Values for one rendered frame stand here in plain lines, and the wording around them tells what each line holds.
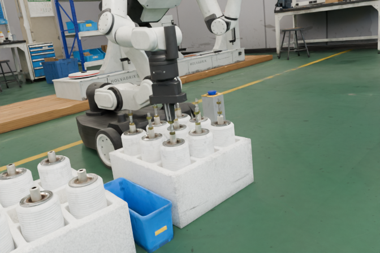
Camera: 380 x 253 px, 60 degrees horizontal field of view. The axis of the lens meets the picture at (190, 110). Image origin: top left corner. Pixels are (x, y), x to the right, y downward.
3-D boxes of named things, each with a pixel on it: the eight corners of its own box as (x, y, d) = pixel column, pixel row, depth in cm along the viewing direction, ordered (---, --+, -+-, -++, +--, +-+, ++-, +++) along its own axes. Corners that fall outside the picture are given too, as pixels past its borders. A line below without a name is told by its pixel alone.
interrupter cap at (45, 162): (37, 162, 104) (37, 161, 104) (60, 155, 109) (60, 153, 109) (44, 168, 99) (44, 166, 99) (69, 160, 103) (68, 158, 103)
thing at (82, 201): (72, 241, 91) (58, 182, 87) (103, 226, 97) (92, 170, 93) (86, 257, 84) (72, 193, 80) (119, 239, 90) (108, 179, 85)
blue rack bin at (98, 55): (73, 62, 619) (71, 51, 614) (91, 60, 645) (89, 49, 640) (86, 62, 585) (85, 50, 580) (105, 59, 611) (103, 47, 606)
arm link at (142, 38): (151, 51, 94) (127, 49, 104) (175, 48, 100) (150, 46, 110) (150, 28, 92) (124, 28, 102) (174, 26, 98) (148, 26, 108)
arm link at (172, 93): (143, 105, 102) (138, 67, 99) (156, 98, 111) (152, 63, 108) (181, 104, 98) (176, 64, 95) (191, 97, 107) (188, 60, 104)
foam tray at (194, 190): (116, 194, 131) (108, 152, 127) (186, 161, 156) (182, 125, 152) (181, 229, 103) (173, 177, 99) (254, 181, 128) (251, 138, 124)
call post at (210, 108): (207, 160, 154) (201, 96, 147) (217, 155, 159) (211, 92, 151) (219, 163, 149) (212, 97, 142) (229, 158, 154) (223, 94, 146)
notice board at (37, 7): (30, 17, 651) (26, -1, 643) (54, 16, 684) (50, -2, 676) (30, 17, 649) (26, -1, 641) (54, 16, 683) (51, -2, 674)
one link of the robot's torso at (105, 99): (95, 109, 191) (91, 87, 188) (124, 101, 204) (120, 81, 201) (115, 113, 176) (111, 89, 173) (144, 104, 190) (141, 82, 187)
